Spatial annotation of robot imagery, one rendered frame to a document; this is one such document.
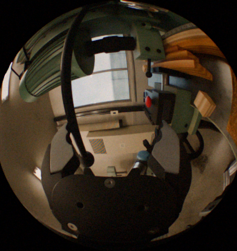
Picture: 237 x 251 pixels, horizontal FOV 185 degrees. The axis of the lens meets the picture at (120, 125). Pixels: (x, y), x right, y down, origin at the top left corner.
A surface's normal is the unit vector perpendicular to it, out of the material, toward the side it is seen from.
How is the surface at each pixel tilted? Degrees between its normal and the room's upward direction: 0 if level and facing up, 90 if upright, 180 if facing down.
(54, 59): 90
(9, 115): 180
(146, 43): 90
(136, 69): 90
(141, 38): 90
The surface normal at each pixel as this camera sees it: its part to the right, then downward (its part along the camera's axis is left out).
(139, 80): 0.03, 0.50
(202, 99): -1.00, 0.09
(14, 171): 1.00, -0.09
